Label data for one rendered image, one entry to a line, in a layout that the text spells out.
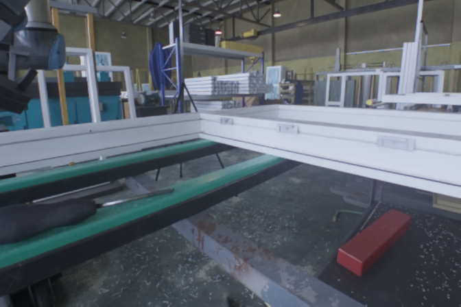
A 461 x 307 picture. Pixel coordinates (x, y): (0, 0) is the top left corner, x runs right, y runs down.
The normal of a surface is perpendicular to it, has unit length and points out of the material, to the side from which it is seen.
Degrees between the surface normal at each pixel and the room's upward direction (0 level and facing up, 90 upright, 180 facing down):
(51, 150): 90
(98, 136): 90
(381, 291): 0
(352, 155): 90
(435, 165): 90
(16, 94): 119
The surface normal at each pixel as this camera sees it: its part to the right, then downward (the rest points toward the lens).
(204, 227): -0.02, -0.99
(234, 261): -0.73, 0.12
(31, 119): 0.68, 0.11
